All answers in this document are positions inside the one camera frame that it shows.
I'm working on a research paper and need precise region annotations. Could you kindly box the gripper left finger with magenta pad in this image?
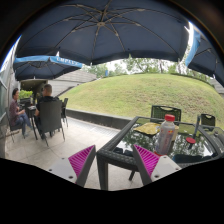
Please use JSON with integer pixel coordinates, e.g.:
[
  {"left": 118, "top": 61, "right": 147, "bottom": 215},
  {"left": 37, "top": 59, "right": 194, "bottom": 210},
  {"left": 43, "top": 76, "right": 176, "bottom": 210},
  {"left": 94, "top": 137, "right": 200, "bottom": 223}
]
[{"left": 47, "top": 145, "right": 96, "bottom": 187}]

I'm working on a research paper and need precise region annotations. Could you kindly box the black wicker chair with man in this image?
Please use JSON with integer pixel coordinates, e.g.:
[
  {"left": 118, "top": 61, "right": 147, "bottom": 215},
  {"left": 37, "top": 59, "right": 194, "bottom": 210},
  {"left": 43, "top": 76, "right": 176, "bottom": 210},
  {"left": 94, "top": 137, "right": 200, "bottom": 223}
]
[{"left": 40, "top": 101, "right": 63, "bottom": 140}]

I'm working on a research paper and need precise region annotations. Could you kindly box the chair under seated woman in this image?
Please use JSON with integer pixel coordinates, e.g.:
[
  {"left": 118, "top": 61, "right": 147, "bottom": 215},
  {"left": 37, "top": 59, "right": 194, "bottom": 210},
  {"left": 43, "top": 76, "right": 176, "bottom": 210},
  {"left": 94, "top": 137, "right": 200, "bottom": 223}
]
[{"left": 5, "top": 107, "right": 23, "bottom": 142}]

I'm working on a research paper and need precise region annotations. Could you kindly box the large navy patio umbrella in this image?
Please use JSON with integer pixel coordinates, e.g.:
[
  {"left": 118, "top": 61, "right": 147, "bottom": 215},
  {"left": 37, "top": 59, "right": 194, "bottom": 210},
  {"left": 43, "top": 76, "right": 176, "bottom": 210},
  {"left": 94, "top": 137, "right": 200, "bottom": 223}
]
[{"left": 17, "top": 0, "right": 189, "bottom": 65}]

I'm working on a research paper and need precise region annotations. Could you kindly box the dark cafe table at left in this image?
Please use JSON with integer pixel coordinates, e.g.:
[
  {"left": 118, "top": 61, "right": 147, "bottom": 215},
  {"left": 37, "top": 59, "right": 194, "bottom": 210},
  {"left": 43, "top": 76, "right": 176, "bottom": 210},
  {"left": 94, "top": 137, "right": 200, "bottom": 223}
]
[{"left": 27, "top": 106, "right": 38, "bottom": 140}]

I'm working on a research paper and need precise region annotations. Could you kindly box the seated woman in maroon top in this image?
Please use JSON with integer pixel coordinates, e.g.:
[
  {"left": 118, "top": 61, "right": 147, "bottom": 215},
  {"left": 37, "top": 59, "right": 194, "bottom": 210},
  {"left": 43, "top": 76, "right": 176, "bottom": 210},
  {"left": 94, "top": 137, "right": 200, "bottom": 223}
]
[{"left": 9, "top": 88, "right": 32, "bottom": 137}]

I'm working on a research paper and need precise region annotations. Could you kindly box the empty dark chair in background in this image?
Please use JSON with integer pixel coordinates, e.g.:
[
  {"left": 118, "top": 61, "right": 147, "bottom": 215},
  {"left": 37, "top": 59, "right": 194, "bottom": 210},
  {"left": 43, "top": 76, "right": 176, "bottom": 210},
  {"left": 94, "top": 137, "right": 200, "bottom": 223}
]
[{"left": 61, "top": 98, "right": 68, "bottom": 127}]

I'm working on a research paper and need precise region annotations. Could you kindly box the blue umbrella with white lettering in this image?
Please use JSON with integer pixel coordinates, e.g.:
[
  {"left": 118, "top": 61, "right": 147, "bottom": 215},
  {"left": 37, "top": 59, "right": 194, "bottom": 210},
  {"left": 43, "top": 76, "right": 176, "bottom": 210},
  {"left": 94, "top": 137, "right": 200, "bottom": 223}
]
[{"left": 13, "top": 55, "right": 82, "bottom": 81}]

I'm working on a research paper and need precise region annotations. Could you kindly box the man in black shirt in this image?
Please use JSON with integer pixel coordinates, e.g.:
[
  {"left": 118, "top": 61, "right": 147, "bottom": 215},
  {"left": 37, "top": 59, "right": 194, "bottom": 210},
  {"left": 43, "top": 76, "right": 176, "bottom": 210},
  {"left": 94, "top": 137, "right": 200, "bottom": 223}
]
[{"left": 33, "top": 83, "right": 61, "bottom": 140}]

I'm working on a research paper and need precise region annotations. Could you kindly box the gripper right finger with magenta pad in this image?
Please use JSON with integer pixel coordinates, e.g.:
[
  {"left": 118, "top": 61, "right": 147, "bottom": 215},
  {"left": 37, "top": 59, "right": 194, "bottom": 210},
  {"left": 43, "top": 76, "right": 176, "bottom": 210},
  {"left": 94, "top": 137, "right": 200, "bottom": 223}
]
[{"left": 133, "top": 145, "right": 181, "bottom": 185}]

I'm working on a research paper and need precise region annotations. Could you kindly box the small red bottle cap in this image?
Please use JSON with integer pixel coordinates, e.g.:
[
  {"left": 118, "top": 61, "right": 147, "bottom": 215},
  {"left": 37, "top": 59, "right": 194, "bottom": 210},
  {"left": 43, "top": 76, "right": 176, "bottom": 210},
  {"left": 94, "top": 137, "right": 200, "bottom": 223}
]
[{"left": 186, "top": 137, "right": 196, "bottom": 144}]

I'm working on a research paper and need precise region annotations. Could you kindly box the dark wicker chair behind table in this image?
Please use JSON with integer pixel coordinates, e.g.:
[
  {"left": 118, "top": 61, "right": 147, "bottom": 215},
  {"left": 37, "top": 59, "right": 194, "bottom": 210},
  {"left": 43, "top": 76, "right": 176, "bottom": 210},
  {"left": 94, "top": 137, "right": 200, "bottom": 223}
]
[{"left": 151, "top": 105, "right": 181, "bottom": 121}]

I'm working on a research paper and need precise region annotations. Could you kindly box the dark wicker chair far right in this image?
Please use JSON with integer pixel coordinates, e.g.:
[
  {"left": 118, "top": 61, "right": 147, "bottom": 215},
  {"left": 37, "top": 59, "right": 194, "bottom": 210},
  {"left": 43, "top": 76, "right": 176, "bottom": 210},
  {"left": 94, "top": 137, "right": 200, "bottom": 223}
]
[{"left": 199, "top": 113, "right": 216, "bottom": 126}]

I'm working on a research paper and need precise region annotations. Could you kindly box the black wicker glass-top table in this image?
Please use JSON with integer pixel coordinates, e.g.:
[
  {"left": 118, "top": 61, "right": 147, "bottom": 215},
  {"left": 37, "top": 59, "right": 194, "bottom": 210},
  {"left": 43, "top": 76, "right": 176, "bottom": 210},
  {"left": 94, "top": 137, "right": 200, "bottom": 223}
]
[{"left": 96, "top": 117, "right": 224, "bottom": 190}]

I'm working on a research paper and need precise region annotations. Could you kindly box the clear bottle with red cap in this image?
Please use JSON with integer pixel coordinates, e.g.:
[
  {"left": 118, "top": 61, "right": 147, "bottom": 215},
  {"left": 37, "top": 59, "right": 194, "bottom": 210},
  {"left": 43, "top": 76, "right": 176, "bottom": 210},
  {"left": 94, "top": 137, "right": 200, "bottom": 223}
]
[{"left": 155, "top": 114, "right": 175, "bottom": 155}]

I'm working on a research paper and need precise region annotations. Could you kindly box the navy umbrella at right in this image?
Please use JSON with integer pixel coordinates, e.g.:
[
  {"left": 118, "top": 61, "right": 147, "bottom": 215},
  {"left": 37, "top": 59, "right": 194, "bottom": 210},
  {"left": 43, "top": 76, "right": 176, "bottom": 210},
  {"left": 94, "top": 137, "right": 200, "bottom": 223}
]
[{"left": 185, "top": 27, "right": 224, "bottom": 87}]

